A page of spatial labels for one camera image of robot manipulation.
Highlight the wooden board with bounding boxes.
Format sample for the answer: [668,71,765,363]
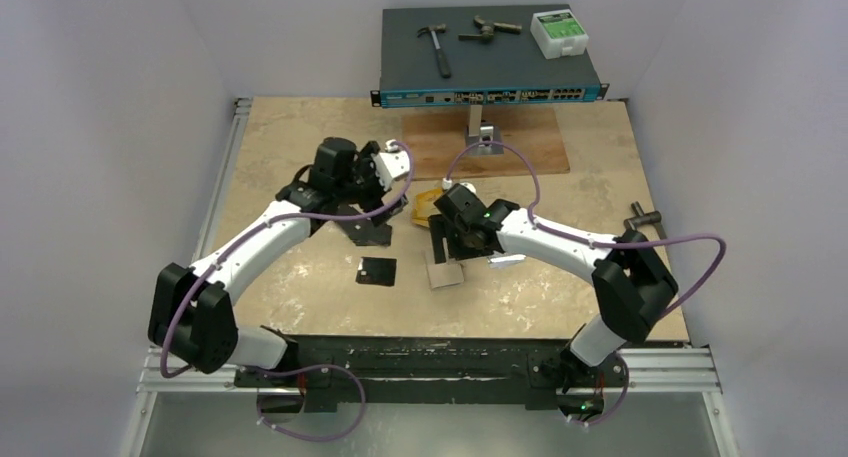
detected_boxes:
[401,106,571,180]

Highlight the blue network switch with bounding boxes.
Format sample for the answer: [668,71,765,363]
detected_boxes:
[370,4,609,108]

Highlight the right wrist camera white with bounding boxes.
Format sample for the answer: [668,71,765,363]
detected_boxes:
[441,179,477,196]

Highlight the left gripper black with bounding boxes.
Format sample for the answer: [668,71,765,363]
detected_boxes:
[336,145,408,228]

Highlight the metal stand post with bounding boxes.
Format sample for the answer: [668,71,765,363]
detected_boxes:
[465,105,503,156]

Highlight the hammer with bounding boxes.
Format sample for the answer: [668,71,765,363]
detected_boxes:
[416,24,452,79]

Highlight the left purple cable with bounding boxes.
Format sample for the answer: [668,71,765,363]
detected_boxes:
[158,141,417,442]

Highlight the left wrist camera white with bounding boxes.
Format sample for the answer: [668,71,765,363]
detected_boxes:
[373,140,414,191]

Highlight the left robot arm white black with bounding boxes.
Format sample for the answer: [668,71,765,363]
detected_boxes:
[148,137,415,386]

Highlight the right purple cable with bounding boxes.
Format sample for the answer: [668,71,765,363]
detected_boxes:
[442,141,727,427]

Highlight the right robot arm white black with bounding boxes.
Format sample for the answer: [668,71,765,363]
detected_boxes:
[431,184,678,384]

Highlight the white green box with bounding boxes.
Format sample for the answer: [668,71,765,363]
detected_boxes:
[530,9,589,60]

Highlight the aluminium frame rail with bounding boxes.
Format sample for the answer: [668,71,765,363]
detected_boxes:
[121,97,737,456]

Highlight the purple cable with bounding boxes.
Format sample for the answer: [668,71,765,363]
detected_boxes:
[442,141,727,427]
[158,141,417,442]

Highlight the black VIP card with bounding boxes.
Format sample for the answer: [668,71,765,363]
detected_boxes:
[355,257,397,287]

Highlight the metal clamp tool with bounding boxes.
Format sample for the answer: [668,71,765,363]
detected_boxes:
[457,15,523,44]

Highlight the dark metal crank handle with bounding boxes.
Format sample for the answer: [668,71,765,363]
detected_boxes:
[623,201,668,240]

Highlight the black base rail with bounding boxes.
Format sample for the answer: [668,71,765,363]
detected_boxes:
[235,335,627,414]

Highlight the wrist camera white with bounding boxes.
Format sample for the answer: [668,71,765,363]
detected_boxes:
[441,179,477,196]
[373,140,414,191]

